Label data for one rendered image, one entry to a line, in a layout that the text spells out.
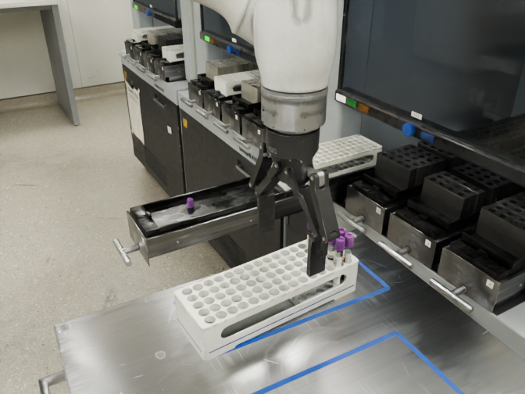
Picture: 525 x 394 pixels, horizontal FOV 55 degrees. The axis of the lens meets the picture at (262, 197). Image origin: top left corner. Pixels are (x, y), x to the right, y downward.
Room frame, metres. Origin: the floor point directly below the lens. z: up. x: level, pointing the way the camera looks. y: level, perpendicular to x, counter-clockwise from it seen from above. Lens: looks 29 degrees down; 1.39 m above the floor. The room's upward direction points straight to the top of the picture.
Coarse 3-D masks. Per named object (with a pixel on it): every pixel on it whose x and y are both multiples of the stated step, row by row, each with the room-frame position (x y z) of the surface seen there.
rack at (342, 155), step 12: (324, 144) 1.21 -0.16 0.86; (336, 144) 1.22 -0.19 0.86; (348, 144) 1.21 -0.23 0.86; (360, 144) 1.21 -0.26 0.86; (372, 144) 1.22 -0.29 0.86; (324, 156) 1.15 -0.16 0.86; (336, 156) 1.14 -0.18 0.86; (348, 156) 1.14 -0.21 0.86; (360, 156) 1.16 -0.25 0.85; (372, 156) 1.22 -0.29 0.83; (324, 168) 1.19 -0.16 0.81; (336, 168) 1.18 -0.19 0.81; (348, 168) 1.15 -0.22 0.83; (360, 168) 1.16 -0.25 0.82
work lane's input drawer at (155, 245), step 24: (192, 192) 1.04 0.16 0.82; (216, 192) 1.06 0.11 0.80; (240, 192) 1.06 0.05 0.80; (288, 192) 1.05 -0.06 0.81; (336, 192) 1.10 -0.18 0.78; (144, 216) 0.93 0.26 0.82; (168, 216) 0.96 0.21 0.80; (192, 216) 0.96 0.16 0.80; (216, 216) 0.95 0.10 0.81; (240, 216) 0.97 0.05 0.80; (144, 240) 0.87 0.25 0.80; (168, 240) 0.88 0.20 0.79; (192, 240) 0.91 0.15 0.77
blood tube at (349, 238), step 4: (348, 236) 0.68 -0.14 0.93; (352, 236) 0.68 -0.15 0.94; (348, 240) 0.67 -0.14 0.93; (352, 240) 0.67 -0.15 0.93; (348, 244) 0.67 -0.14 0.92; (352, 244) 0.68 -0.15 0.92; (348, 248) 0.67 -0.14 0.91; (344, 252) 0.68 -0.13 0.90; (348, 252) 0.68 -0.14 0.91; (344, 256) 0.68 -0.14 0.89; (348, 256) 0.68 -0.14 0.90; (344, 260) 0.68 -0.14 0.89; (348, 260) 0.68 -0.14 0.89; (344, 276) 0.68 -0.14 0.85; (344, 280) 0.68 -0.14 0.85
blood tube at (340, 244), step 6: (336, 240) 0.67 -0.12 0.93; (342, 240) 0.67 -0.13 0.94; (336, 246) 0.67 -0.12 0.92; (342, 246) 0.66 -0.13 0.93; (336, 252) 0.67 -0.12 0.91; (342, 252) 0.67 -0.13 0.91; (336, 258) 0.67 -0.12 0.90; (342, 258) 0.67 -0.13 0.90; (336, 264) 0.67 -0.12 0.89; (336, 282) 0.67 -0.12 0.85
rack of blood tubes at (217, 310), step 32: (288, 256) 0.70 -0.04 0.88; (352, 256) 0.70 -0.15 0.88; (192, 288) 0.61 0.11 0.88; (224, 288) 0.61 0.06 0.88; (256, 288) 0.62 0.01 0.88; (288, 288) 0.62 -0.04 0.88; (320, 288) 0.68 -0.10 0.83; (352, 288) 0.68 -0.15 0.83; (192, 320) 0.55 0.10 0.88; (224, 320) 0.54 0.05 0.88; (256, 320) 0.60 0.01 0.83; (288, 320) 0.60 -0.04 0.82; (224, 352) 0.54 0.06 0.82
